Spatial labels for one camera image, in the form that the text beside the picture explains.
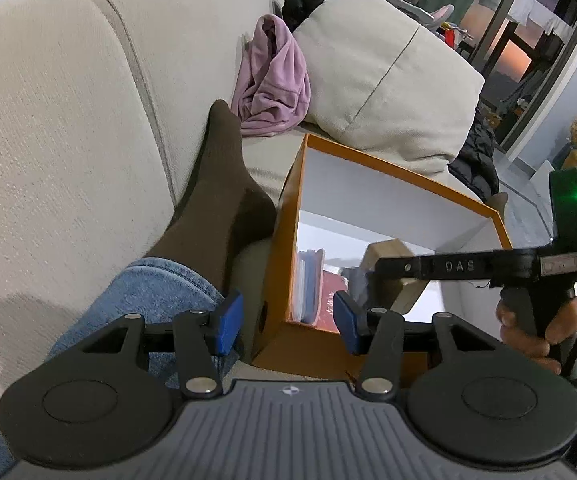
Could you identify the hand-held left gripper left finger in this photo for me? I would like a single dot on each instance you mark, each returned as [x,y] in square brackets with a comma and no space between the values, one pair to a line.
[229,322]

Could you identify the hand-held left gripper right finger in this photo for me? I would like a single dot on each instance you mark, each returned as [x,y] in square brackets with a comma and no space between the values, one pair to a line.
[347,322]

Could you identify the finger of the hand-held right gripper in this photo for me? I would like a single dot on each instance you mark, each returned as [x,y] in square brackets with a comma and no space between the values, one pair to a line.
[438,266]

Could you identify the wooden block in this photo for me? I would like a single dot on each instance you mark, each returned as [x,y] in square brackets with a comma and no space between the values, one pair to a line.
[396,270]

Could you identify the orange cardboard box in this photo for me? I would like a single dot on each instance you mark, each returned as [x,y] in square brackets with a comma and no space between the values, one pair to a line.
[368,180]

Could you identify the person's right hand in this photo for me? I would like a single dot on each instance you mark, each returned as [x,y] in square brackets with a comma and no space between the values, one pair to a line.
[518,337]

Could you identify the red booklet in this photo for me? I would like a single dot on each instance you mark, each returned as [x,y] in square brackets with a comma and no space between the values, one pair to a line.
[327,295]

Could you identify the grey crumpled item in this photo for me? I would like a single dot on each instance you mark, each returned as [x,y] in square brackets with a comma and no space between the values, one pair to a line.
[356,285]

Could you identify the blue and white card stack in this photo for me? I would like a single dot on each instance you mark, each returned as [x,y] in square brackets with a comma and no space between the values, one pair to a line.
[309,285]

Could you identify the person's leg in blue jeans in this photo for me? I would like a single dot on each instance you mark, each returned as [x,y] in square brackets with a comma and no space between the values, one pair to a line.
[133,305]

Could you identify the black puffer jacket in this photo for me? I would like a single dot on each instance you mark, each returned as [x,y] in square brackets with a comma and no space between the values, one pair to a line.
[478,160]

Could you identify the person's foot in brown sock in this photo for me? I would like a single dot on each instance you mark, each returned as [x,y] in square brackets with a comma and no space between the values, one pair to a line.
[221,200]

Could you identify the dark framed glass door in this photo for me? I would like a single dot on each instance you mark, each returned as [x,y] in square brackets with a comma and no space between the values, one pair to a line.
[523,30]

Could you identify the beige cushion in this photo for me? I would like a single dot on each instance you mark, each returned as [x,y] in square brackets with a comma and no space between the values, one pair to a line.
[368,70]

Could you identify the purple cloth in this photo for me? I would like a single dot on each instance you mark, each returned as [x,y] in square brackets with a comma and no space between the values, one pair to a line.
[273,85]

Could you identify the beige sofa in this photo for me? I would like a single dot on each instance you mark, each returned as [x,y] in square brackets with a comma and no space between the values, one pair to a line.
[68,135]

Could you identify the black garment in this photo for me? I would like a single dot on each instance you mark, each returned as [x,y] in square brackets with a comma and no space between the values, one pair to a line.
[304,2]

